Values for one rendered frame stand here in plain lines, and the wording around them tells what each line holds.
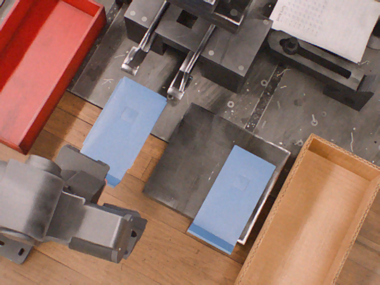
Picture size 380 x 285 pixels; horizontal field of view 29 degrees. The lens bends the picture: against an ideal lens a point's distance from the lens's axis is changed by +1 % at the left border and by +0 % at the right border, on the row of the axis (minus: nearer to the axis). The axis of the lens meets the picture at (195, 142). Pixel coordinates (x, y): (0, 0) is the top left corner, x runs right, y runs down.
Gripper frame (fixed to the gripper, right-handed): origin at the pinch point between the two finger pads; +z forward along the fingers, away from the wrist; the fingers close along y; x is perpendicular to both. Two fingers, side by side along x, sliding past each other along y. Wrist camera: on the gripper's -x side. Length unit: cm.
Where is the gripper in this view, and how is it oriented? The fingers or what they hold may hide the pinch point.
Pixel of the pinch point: (92, 172)
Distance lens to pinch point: 103.1
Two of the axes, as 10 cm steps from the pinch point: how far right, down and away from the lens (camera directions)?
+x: -8.8, -4.6, 0.5
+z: 1.8, -2.3, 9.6
